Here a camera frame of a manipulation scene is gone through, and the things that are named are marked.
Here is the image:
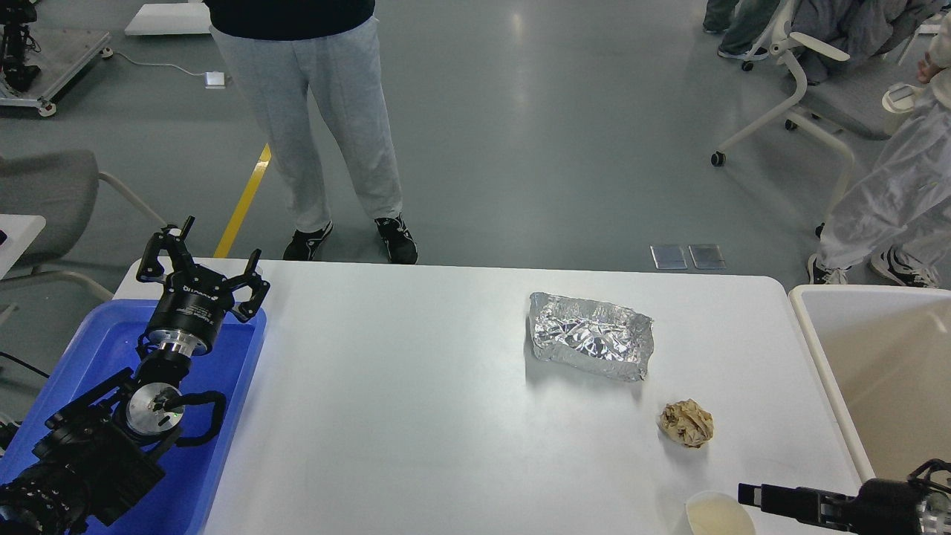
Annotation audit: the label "right metal floor plate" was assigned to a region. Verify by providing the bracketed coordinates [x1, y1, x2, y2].
[687, 244, 726, 270]

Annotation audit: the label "grey chair left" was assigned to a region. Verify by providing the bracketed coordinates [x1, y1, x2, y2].
[1, 149, 169, 302]

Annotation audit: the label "person in white trousers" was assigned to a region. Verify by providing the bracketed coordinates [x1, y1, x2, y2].
[806, 17, 950, 288]

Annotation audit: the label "blue plastic bin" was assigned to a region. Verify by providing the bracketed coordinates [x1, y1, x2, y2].
[0, 299, 268, 535]

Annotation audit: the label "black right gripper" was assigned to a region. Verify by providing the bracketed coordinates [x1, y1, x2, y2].
[738, 459, 950, 534]

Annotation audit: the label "metal floor plate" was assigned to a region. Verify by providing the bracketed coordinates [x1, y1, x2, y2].
[687, 244, 726, 270]
[651, 244, 687, 270]

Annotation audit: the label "white office chair right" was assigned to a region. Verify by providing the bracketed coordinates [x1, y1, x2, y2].
[710, 0, 951, 239]

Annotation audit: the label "white paper cup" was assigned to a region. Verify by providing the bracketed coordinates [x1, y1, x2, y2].
[685, 491, 756, 534]

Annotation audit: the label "white power adapter with cable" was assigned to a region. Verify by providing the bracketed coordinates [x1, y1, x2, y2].
[104, 48, 228, 89]

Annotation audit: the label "white side table corner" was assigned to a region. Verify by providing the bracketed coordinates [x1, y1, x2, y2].
[1, 213, 45, 278]

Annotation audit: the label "wheeled metal platform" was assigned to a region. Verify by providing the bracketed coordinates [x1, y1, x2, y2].
[1, 25, 112, 117]

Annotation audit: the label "beige plastic bin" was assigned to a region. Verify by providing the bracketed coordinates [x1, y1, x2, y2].
[789, 285, 950, 481]

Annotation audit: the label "person in grey trousers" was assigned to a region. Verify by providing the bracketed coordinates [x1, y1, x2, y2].
[206, 1, 418, 265]

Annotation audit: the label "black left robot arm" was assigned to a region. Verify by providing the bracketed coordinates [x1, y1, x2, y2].
[2, 217, 270, 534]

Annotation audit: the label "grey jacket on chair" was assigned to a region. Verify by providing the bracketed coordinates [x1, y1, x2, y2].
[791, 1, 945, 85]

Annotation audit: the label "white flat board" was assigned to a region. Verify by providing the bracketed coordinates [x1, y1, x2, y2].
[123, 1, 211, 35]

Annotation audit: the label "distant person feet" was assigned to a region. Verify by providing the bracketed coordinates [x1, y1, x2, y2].
[702, 0, 780, 59]

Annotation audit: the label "left metal floor plate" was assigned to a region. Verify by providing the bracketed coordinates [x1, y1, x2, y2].
[651, 244, 687, 270]

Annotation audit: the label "crumpled aluminium foil tray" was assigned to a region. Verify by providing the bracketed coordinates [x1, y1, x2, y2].
[528, 292, 655, 382]

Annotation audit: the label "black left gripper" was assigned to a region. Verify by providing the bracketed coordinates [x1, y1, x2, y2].
[135, 216, 271, 356]

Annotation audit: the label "crumpled brown paper ball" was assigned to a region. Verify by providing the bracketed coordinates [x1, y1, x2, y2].
[658, 399, 715, 448]

